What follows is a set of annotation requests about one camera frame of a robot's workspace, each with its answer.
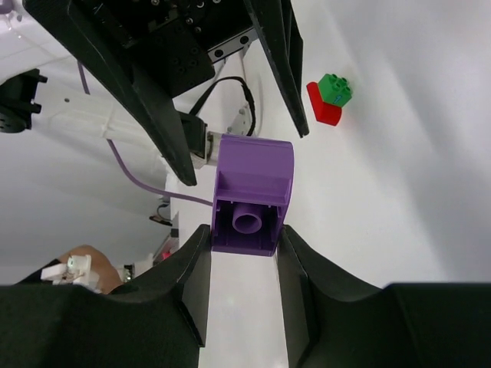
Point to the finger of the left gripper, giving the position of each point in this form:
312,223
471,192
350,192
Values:
275,23

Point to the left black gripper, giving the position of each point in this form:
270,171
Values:
143,52

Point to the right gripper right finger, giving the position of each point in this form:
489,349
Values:
334,319

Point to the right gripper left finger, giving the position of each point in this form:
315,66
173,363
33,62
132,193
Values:
158,319

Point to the small green lego brick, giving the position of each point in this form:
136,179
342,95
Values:
335,90

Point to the red rounded lego brick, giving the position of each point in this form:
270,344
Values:
325,113

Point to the purple rounded lego brick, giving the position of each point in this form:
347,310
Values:
253,188

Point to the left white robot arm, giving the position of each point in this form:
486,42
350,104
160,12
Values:
40,78

